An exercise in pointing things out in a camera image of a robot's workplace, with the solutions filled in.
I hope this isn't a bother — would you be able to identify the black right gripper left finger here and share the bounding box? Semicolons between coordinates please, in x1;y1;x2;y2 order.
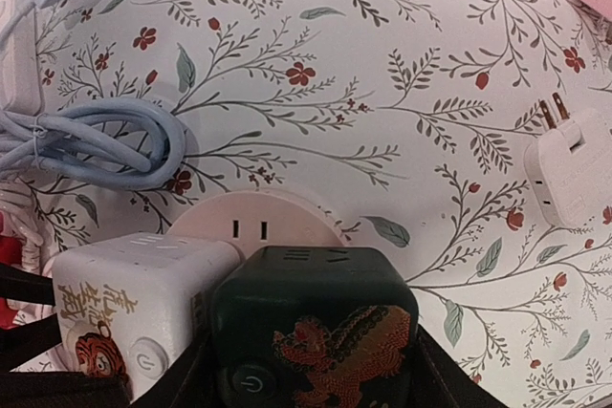
131;332;213;408

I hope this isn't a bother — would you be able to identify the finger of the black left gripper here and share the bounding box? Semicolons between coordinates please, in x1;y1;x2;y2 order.
1;267;62;373
1;372;131;407

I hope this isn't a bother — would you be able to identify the floral patterned table mat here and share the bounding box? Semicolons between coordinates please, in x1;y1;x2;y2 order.
18;0;611;407

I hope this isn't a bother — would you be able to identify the white multicolour power strip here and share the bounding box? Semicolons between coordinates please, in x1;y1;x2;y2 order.
1;0;42;115

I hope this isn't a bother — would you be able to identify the white plug adapter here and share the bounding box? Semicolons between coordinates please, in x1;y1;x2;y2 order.
524;93;611;227

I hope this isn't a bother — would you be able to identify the white cube adapter red print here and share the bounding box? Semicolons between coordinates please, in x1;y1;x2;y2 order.
51;233;241;398

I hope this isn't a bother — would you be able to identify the dark green cube adapter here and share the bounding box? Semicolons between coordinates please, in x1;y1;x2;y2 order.
210;247;419;407

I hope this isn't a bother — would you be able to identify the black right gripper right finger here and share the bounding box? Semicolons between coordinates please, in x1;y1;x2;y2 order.
415;326;502;408

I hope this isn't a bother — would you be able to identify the red cube socket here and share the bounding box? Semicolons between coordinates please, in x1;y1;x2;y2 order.
1;214;28;330

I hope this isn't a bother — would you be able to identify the round pink socket base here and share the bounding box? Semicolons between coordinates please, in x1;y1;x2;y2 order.
168;189;347;258

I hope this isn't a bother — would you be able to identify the light blue coiled cable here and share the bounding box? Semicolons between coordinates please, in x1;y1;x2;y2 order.
0;95;188;192

